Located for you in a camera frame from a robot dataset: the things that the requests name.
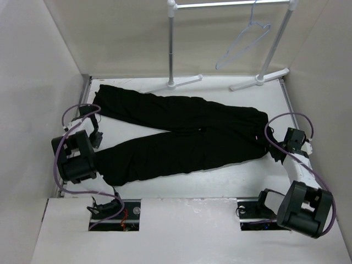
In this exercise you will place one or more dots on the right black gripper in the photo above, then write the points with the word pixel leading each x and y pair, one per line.
pixel 273 152

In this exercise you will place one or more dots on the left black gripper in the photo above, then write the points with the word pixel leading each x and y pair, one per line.
pixel 97 142

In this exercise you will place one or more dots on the black trousers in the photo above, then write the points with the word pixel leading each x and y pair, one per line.
pixel 193 135

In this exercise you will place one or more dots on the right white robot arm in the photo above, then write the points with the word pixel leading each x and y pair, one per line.
pixel 306 205

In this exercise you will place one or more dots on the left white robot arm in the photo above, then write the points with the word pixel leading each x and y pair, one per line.
pixel 75 168

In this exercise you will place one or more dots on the white clothes rack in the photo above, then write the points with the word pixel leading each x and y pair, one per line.
pixel 257 80

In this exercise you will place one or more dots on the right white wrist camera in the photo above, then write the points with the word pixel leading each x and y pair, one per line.
pixel 306 148

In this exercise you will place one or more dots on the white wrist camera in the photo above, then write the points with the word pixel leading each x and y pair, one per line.
pixel 306 148
pixel 74 125

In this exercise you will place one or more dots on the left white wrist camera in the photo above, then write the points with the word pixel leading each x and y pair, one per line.
pixel 74 125

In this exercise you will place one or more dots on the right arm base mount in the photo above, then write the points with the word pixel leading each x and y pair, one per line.
pixel 255 217

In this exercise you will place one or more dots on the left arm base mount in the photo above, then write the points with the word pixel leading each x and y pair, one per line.
pixel 106 220

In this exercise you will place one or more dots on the light blue wire hanger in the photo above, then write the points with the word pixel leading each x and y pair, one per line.
pixel 253 33

